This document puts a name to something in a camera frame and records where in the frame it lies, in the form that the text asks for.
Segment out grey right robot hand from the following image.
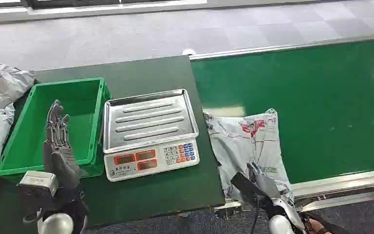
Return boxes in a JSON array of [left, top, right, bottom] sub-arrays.
[[230, 161, 282, 210]]

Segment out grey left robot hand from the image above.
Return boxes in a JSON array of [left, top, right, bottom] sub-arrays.
[[42, 99, 81, 192]]

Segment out grey parcel bag red print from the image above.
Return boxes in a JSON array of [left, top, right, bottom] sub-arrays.
[[203, 108, 295, 205]]

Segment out green plastic crate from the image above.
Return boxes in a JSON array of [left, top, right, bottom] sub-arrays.
[[0, 77, 112, 179]]

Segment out person's hand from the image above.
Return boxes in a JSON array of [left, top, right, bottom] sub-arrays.
[[299, 211, 336, 234]]

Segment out white electronic weighing scale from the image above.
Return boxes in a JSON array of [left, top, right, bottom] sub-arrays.
[[102, 89, 201, 182]]

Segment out crumpled grey parcel bag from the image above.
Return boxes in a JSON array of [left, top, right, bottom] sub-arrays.
[[0, 59, 36, 111]]

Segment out green conveyor belt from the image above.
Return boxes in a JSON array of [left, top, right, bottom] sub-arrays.
[[190, 35, 374, 185]]

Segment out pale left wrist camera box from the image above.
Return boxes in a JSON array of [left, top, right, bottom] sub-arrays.
[[19, 171, 59, 197]]

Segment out silver conveyor frame rail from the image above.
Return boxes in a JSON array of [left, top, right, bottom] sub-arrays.
[[214, 168, 374, 217]]

